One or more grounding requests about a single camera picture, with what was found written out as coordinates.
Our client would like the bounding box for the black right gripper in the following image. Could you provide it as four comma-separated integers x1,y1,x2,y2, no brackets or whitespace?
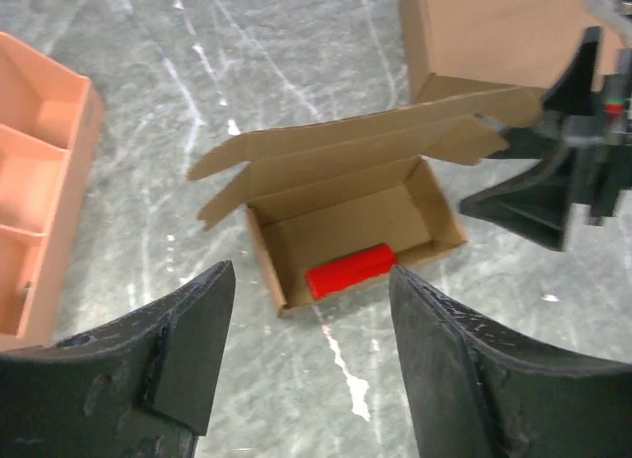
459,27,631,252

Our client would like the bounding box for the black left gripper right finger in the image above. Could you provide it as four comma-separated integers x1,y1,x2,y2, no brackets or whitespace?
389,266,631,458

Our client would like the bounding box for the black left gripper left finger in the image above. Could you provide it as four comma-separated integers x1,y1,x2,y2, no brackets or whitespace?
1,261,236,458

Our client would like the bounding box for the red block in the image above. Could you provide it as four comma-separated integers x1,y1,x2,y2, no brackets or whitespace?
305,244,397,300

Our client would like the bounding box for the cardboard box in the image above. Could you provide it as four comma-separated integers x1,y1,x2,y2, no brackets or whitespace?
188,85,541,316
399,0,598,111

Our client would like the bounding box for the closed folded cardboard box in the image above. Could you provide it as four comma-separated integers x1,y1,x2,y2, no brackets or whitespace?
399,0,598,111

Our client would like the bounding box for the pink plastic desk organizer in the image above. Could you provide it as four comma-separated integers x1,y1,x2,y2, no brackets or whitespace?
1,34,105,350

